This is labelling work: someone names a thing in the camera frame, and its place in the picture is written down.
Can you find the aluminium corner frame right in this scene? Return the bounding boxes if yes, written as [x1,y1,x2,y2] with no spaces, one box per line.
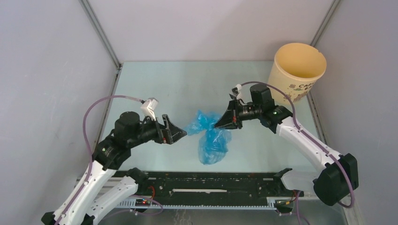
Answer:
[310,0,342,47]

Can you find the aluminium corner frame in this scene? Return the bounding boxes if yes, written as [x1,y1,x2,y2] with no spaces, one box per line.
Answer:
[79,0,122,70]
[310,0,342,47]

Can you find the blue plastic trash bag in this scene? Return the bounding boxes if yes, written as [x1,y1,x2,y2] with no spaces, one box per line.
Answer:
[184,110,232,165]

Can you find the small lit circuit board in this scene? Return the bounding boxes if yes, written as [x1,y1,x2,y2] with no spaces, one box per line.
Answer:
[135,199,151,207]

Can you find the aluminium corner frame left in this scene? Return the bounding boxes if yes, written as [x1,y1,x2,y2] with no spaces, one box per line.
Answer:
[79,0,122,70]

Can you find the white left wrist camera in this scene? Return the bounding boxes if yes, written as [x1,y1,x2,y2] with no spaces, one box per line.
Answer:
[140,97,159,121]

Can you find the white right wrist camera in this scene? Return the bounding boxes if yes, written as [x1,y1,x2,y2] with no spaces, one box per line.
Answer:
[230,84,242,100]

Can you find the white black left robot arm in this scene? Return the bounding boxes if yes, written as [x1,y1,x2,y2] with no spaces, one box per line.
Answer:
[41,112,187,225]

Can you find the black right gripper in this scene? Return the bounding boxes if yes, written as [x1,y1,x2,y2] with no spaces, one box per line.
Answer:
[214,98,262,130]

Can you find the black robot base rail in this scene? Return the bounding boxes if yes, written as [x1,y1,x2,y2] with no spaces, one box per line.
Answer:
[107,169,304,207]

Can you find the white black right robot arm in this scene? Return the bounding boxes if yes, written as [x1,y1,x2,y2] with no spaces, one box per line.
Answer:
[214,82,359,208]

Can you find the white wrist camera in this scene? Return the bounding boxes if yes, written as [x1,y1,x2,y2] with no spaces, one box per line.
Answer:
[230,84,242,100]
[140,97,159,121]

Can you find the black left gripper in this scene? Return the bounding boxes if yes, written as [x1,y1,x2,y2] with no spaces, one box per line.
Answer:
[130,113,187,146]

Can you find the yellow printed trash bin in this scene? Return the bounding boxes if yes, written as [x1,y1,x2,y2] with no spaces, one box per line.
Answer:
[267,43,327,105]

